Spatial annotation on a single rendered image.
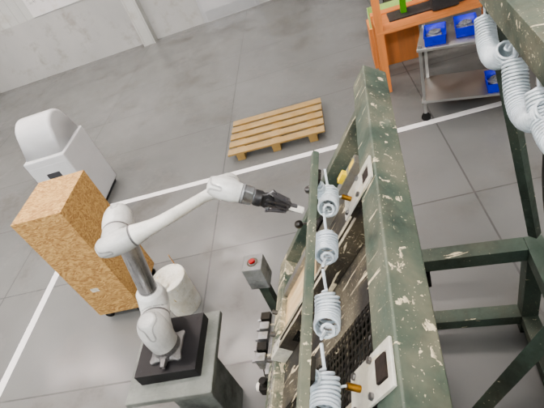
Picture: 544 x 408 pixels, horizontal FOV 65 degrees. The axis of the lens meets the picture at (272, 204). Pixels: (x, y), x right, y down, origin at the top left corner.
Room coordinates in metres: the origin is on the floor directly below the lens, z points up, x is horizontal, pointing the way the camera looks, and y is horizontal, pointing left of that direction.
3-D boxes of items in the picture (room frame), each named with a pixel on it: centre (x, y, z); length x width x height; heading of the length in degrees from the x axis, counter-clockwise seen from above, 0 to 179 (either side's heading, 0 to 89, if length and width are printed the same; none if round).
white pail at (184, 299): (2.59, 1.01, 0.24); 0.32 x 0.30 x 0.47; 165
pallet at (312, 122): (4.63, -0.42, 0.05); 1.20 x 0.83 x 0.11; 71
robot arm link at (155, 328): (1.55, 0.83, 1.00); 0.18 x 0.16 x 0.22; 0
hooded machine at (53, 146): (4.94, 2.09, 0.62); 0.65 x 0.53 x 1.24; 165
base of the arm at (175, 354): (1.52, 0.84, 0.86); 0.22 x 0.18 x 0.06; 166
